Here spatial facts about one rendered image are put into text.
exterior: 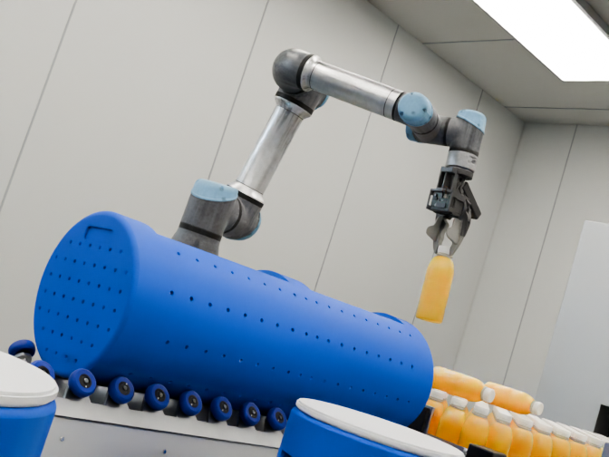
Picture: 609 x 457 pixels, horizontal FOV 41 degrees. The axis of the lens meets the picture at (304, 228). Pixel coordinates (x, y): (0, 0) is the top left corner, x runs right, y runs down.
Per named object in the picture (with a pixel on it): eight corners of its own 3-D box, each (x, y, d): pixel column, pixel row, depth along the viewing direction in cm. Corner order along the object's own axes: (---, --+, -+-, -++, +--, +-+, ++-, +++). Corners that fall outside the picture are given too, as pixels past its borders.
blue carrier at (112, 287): (13, 357, 143) (62, 203, 148) (325, 419, 205) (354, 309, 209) (101, 395, 124) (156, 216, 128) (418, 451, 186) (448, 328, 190)
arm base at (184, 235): (149, 250, 212) (162, 215, 213) (188, 263, 224) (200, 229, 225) (188, 266, 203) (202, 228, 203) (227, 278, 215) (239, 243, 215)
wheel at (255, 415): (243, 399, 155) (250, 395, 154) (257, 416, 156) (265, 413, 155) (235, 414, 151) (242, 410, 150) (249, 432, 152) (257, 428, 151)
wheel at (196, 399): (184, 387, 144) (191, 383, 143) (199, 406, 145) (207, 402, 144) (173, 403, 141) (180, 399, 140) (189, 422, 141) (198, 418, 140)
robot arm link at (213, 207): (170, 218, 211) (188, 169, 212) (196, 228, 223) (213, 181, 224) (208, 231, 206) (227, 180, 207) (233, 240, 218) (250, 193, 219)
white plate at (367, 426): (295, 391, 144) (294, 397, 144) (299, 408, 116) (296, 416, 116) (446, 439, 144) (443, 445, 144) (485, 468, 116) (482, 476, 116)
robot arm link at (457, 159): (459, 159, 211) (486, 160, 205) (455, 176, 210) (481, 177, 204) (442, 150, 206) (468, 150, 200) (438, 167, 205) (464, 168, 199)
